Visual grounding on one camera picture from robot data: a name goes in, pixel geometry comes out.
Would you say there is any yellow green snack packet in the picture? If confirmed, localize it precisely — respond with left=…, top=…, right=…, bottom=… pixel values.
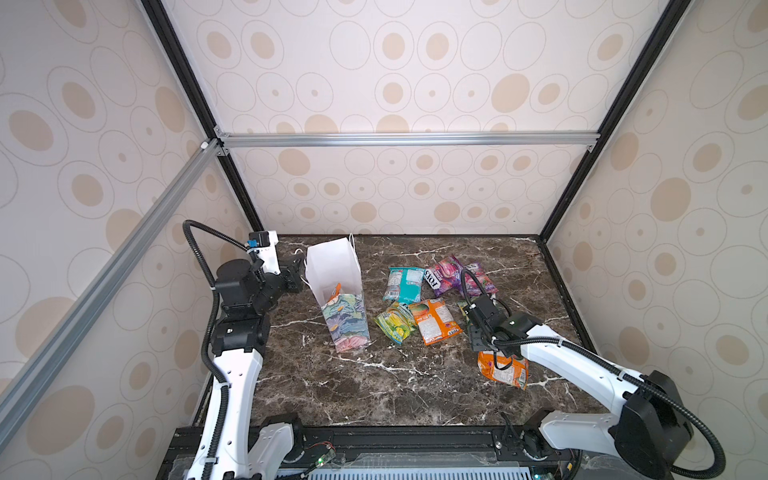
left=375, top=301, right=417, bottom=345

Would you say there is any silver aluminium rail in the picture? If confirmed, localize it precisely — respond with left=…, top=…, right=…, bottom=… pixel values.
left=220, top=130, right=600, bottom=149
left=1, top=138, right=223, bottom=449

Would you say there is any black left corner post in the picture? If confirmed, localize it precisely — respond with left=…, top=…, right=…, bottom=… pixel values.
left=139, top=0, right=264, bottom=231

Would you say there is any white floral paper bag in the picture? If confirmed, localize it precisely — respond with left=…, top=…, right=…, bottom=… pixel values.
left=305, top=234, right=370, bottom=353

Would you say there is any teal snack packet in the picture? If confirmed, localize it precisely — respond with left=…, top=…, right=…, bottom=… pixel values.
left=383, top=267, right=425, bottom=304

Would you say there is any purple Fox's candy packet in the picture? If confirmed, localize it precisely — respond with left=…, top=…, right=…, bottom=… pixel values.
left=424, top=255, right=465, bottom=297

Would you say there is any black corner post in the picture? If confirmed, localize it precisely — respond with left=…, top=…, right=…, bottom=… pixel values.
left=139, top=0, right=264, bottom=231
left=538, top=0, right=692, bottom=245

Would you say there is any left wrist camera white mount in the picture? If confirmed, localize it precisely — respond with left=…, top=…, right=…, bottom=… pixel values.
left=246, top=230, right=281, bottom=275

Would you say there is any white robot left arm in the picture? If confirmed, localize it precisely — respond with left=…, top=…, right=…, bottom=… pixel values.
left=186, top=252, right=304, bottom=479

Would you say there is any orange snack packet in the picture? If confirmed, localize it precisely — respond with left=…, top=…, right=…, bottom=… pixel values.
left=408, top=299, right=462, bottom=346
left=477, top=351, right=529, bottom=390

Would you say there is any black right corner post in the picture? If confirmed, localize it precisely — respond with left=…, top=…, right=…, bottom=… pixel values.
left=538, top=0, right=692, bottom=245

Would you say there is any silver rear aluminium rail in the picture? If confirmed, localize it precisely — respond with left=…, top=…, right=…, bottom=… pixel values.
left=220, top=130, right=600, bottom=149

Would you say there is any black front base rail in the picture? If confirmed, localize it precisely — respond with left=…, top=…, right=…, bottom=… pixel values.
left=157, top=424, right=674, bottom=480

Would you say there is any pink candy packet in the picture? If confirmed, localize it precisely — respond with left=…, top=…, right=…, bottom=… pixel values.
left=462, top=262, right=498, bottom=297

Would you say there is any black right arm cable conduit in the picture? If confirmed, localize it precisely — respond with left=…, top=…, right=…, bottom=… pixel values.
left=459, top=268, right=727, bottom=480

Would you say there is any silver left aluminium rail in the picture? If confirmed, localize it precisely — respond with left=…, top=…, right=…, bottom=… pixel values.
left=1, top=138, right=223, bottom=449

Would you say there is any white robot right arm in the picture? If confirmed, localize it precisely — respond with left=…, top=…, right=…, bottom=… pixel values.
left=462, top=295, right=700, bottom=479

